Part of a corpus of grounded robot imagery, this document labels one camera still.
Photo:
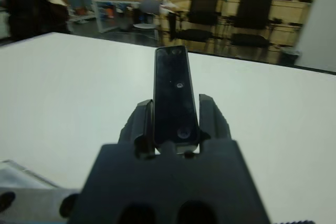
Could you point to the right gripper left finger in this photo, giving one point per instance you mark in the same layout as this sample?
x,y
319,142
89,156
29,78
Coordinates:
x,y
141,124

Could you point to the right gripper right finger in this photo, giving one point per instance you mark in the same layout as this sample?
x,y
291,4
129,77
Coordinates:
x,y
214,124

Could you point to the black remote control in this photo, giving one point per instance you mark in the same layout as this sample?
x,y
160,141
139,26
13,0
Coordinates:
x,y
173,98

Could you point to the black trash bin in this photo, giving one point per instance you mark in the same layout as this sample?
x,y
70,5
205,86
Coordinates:
x,y
291,56

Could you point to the small orange object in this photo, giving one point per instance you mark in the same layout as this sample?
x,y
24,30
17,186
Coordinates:
x,y
110,13

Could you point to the black office chair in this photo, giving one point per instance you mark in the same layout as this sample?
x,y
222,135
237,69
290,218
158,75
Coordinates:
x,y
203,9
253,11

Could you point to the grey swivel chair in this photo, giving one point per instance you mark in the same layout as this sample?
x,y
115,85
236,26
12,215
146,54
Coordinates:
x,y
149,6

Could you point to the chair draped with coat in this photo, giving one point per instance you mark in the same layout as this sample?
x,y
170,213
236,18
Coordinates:
x,y
56,14

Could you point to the person in dark shirt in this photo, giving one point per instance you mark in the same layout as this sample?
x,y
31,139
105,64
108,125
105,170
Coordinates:
x,y
21,3

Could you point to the white frame desk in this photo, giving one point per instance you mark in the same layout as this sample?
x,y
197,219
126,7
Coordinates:
x,y
98,16

